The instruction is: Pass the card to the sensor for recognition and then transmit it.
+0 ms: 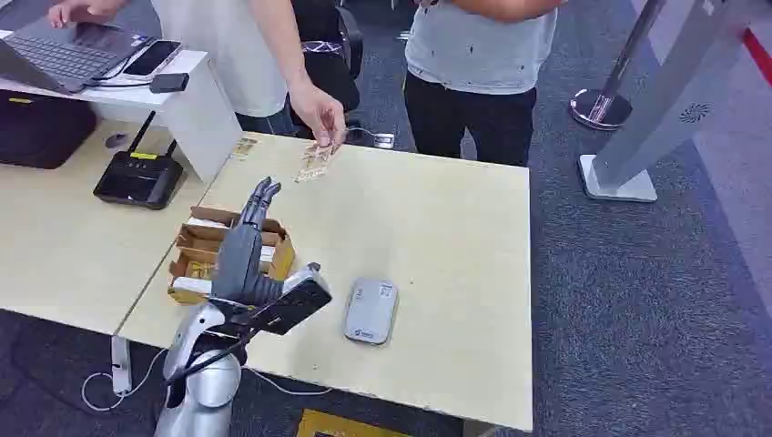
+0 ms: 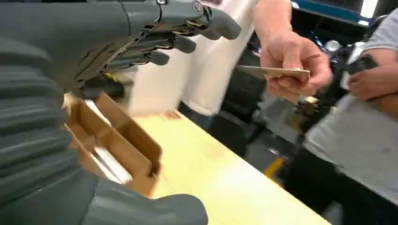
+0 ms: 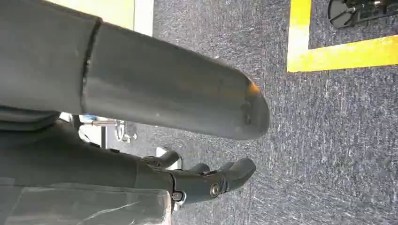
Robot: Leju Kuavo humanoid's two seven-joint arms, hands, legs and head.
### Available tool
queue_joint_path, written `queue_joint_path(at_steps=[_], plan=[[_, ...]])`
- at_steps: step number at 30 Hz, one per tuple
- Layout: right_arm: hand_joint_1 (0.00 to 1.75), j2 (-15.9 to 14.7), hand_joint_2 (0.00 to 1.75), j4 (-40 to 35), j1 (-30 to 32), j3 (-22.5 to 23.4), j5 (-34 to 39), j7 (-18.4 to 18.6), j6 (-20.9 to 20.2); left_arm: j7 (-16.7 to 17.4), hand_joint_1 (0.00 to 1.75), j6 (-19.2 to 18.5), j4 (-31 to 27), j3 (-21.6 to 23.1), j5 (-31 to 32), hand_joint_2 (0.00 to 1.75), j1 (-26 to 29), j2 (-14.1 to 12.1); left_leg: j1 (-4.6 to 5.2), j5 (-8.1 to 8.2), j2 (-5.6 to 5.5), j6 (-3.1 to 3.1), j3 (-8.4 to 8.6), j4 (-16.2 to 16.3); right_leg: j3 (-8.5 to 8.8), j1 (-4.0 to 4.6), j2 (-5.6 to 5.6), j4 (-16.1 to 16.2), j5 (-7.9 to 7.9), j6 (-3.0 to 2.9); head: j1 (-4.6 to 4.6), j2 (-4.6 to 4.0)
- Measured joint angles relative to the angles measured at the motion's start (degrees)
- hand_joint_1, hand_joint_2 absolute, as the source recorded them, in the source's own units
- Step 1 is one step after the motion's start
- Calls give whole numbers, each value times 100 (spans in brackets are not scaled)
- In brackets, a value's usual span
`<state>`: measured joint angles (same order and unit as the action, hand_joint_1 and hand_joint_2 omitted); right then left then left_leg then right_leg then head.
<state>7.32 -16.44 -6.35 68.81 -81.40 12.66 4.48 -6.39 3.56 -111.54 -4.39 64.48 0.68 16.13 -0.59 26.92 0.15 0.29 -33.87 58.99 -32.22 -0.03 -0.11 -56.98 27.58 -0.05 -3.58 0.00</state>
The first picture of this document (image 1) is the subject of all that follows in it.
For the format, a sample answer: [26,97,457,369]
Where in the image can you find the person's left hand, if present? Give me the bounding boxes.
[47,0,129,29]

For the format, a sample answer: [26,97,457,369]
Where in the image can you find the person in grey top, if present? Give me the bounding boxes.
[402,0,568,168]

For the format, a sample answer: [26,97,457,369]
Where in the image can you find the black smartphone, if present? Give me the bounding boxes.
[121,38,183,82]

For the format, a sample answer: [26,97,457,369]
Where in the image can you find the row of clear card sleeves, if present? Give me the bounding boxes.
[293,140,342,184]

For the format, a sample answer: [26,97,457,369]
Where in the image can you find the black office chair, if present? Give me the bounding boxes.
[290,0,365,141]

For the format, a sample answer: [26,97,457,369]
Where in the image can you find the grey card reader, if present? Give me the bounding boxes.
[342,277,400,347]

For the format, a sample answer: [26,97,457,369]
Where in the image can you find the wooden card box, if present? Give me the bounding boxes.
[167,205,298,306]

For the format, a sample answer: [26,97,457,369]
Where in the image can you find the red belt strip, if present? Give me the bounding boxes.
[740,26,772,86]

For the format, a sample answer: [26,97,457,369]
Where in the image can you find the white cable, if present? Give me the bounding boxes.
[80,347,334,413]

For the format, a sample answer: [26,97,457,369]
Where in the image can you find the silver plug on floor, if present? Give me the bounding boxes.
[346,126,397,151]

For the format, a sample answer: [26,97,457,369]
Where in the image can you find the grey stand with white base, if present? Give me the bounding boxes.
[577,0,772,204]

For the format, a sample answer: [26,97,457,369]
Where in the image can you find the person in white top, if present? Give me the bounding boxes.
[149,0,298,137]

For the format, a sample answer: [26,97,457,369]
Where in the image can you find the black router with antennas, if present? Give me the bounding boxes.
[92,110,186,211]

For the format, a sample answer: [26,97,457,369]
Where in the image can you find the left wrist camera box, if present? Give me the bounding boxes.
[248,262,333,337]

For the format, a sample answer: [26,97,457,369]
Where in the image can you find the person's right hand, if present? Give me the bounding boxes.
[288,83,348,148]

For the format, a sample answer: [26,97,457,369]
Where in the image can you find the white cards in box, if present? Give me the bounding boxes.
[172,218,278,296]

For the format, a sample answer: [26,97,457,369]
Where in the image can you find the white desk riser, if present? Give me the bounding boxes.
[0,28,244,184]

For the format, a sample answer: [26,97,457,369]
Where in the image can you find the black bag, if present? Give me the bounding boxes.
[0,89,98,170]

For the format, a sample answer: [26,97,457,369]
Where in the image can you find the grey laptop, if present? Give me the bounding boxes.
[0,16,153,96]

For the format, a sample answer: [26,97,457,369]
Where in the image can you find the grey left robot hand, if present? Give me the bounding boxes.
[209,176,286,310]

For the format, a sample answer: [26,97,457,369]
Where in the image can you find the small black adapter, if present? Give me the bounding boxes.
[148,72,191,95]

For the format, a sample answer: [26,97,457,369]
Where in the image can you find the white power strip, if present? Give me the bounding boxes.
[110,335,133,397]

